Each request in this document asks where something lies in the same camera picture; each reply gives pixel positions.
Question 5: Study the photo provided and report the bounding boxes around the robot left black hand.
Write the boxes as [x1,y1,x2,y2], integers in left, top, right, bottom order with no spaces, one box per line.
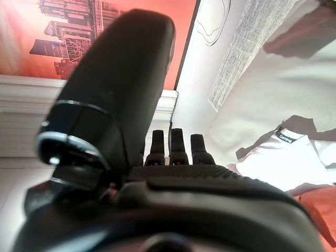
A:
[12,9,323,252]

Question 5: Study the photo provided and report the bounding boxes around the white shirt with black label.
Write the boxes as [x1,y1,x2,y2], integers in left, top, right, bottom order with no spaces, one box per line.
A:
[227,125,336,192]

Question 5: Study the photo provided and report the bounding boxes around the orange garment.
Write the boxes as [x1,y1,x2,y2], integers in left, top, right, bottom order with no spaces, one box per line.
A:
[288,185,336,250]

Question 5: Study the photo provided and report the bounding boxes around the bed with beige sheet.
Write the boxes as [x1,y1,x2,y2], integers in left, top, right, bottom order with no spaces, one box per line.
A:
[204,0,336,197]

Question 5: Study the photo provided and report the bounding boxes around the grey patterned rug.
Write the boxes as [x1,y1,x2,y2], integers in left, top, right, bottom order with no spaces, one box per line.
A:
[208,0,307,112]

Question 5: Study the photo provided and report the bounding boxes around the red skyline wall mural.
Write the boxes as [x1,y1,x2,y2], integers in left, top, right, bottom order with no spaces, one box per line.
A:
[0,0,197,91]

